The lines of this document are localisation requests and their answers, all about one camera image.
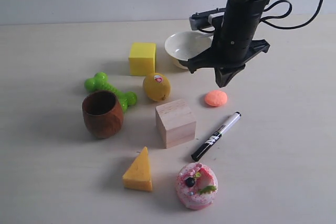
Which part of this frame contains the yellow cheese wedge toy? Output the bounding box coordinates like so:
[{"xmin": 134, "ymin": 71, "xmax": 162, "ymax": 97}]
[{"xmin": 122, "ymin": 146, "xmax": 153, "ymax": 192}]

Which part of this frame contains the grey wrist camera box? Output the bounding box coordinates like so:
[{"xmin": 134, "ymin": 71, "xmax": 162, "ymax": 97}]
[{"xmin": 189, "ymin": 7, "xmax": 226, "ymax": 30}]

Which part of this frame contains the orange-pink round disc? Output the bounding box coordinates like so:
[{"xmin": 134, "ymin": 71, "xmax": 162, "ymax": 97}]
[{"xmin": 204, "ymin": 90, "xmax": 228, "ymax": 107}]

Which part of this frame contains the pink toy cake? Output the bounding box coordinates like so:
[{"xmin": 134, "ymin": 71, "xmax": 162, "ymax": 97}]
[{"xmin": 175, "ymin": 162, "xmax": 218, "ymax": 210}]

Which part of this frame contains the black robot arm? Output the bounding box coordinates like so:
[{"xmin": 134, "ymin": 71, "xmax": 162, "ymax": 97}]
[{"xmin": 179, "ymin": 0, "xmax": 323, "ymax": 88}]

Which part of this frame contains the white ceramic bowl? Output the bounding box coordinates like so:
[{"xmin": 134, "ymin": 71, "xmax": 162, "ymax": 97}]
[{"xmin": 164, "ymin": 31, "xmax": 213, "ymax": 70}]

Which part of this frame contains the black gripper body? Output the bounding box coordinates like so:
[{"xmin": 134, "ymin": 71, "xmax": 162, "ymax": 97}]
[{"xmin": 179, "ymin": 0, "xmax": 270, "ymax": 73}]

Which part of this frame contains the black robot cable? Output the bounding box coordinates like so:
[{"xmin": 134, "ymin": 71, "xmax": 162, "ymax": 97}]
[{"xmin": 258, "ymin": 0, "xmax": 328, "ymax": 29}]

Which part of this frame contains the green bone dog toy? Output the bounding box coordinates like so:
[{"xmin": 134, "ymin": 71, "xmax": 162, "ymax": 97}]
[{"xmin": 84, "ymin": 72, "xmax": 138, "ymax": 112}]

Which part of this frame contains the black white marker pen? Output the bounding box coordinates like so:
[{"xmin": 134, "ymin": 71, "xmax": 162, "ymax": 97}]
[{"xmin": 191, "ymin": 111, "xmax": 241, "ymax": 162}]

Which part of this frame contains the brown wooden cup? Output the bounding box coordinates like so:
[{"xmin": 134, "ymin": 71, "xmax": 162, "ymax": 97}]
[{"xmin": 82, "ymin": 90, "xmax": 124, "ymax": 139}]

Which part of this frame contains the light wooden cube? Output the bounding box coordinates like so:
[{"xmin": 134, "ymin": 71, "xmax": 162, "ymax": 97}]
[{"xmin": 155, "ymin": 99, "xmax": 196, "ymax": 148}]

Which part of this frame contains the yellow cube block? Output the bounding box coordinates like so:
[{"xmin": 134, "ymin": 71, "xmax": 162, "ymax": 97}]
[{"xmin": 129, "ymin": 42, "xmax": 156, "ymax": 76}]

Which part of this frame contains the yellow lemon with sticker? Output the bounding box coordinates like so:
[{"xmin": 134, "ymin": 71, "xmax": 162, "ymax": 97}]
[{"xmin": 142, "ymin": 72, "xmax": 171, "ymax": 102}]

